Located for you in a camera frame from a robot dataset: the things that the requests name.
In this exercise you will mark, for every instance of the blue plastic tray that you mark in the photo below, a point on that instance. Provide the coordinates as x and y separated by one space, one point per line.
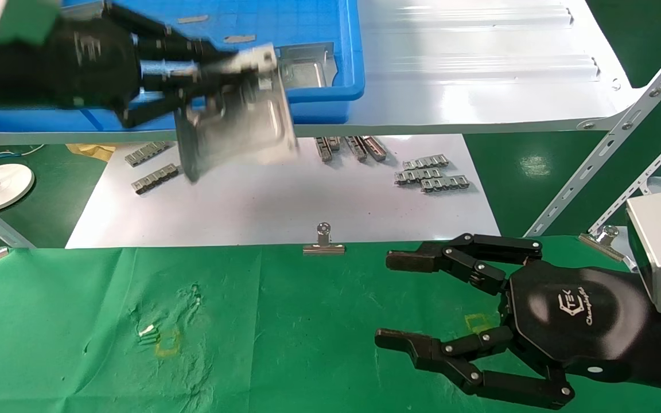
319 23

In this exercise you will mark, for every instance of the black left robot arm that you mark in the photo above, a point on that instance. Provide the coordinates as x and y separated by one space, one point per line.
3 74

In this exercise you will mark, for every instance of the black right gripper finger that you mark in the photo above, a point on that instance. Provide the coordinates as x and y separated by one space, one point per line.
416 258

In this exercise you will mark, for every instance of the green cloth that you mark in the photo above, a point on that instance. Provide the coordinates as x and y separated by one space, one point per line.
284 327

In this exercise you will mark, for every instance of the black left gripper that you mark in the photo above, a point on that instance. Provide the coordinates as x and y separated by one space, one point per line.
92 63

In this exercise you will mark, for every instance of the yellow crumpled material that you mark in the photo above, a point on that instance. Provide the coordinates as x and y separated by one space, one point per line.
92 151

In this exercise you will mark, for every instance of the perforated white shelf rail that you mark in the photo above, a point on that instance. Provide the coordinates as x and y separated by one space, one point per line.
646 180
606 149

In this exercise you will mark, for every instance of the grey metal link strip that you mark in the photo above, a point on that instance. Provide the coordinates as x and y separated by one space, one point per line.
155 178
324 149
147 154
413 176
335 143
445 184
357 148
375 148
426 162

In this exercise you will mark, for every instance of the white sheet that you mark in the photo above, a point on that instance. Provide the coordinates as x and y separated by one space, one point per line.
279 206

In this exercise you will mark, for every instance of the white metal shelf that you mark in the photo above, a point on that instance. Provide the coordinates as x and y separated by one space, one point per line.
479 86

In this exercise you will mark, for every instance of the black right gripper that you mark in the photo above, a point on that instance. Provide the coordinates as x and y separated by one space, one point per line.
577 315

